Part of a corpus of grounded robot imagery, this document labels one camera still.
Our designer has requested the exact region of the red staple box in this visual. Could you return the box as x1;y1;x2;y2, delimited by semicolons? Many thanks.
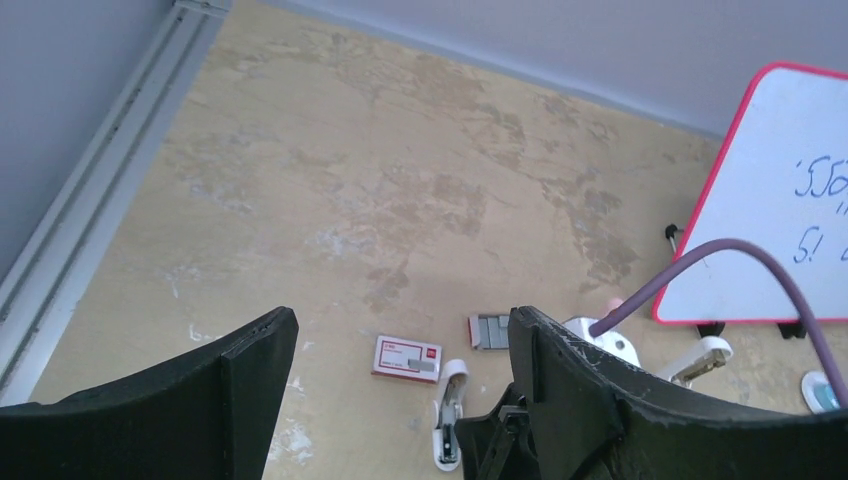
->
371;335;443;384

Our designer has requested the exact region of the blue patterned oval case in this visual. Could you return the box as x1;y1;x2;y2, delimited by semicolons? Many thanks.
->
800;371;840;414

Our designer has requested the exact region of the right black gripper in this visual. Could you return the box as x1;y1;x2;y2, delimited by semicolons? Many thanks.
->
456;384;540;480

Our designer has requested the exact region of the pink and white stapler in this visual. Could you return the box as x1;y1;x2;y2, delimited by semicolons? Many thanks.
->
607;298;624;313

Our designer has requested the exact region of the red-framed whiteboard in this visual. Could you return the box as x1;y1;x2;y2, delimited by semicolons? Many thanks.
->
652;63;847;325

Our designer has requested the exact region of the aluminium frame rail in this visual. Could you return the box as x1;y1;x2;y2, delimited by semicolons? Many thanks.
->
1;1;233;406

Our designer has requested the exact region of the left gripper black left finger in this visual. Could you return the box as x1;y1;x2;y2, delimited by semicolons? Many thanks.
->
1;307;299;479

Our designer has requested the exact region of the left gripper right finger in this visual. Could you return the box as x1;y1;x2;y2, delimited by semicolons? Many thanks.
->
508;306;847;479

